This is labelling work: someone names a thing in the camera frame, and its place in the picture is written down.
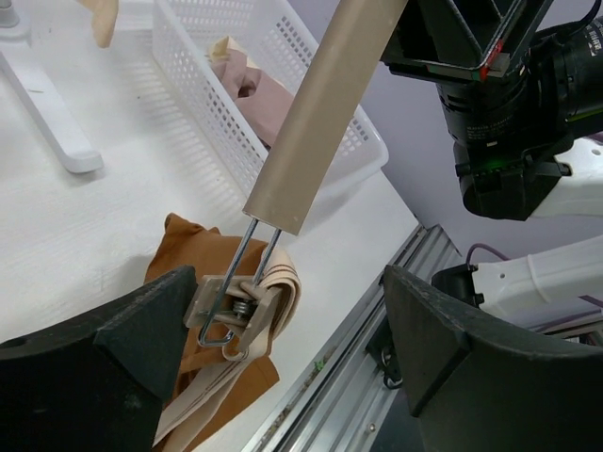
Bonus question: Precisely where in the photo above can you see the aluminium mounting rail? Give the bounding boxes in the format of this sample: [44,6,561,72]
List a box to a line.
[249,224,465,452]

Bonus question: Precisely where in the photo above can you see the white metal clothes rack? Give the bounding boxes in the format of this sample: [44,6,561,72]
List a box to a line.
[1,1,104,174]

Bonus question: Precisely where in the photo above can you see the white plastic mesh basket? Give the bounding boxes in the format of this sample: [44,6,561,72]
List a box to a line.
[151,0,390,218]

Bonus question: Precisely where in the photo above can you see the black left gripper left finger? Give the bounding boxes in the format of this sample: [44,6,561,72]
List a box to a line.
[1,266,197,451]

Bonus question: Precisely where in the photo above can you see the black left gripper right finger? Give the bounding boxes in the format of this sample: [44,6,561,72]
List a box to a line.
[383,266,602,451]

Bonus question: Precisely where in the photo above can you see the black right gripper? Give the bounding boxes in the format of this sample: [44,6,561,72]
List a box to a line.
[382,1,602,221]

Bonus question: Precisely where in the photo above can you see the beige clip hanger brown underwear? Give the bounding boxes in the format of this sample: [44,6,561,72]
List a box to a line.
[186,0,407,347]

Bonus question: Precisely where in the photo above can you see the brown orange underwear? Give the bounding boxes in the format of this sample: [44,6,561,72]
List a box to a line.
[143,212,302,452]

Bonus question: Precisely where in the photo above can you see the pink underwear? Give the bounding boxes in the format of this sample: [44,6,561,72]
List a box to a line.
[208,36,294,150]

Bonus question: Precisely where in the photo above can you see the cream yellow underwear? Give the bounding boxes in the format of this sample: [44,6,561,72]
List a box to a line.
[78,0,119,48]

